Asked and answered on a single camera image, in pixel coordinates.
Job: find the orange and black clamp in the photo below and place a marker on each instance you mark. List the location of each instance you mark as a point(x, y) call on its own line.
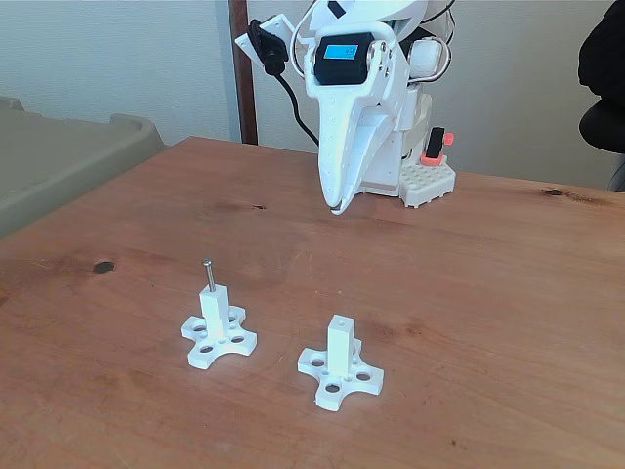
point(436, 141)

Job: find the long metal screw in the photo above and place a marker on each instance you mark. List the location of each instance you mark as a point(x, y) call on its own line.
point(210, 276)

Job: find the beige plastic bin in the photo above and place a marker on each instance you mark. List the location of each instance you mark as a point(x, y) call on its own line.
point(58, 156)

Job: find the white printed screw stand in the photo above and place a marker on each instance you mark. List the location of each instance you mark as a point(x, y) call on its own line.
point(212, 312)
point(339, 347)

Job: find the dark wooden post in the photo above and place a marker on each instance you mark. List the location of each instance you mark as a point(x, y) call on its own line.
point(244, 98)

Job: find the white studded base plate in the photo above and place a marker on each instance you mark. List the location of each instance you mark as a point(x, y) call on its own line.
point(429, 183)

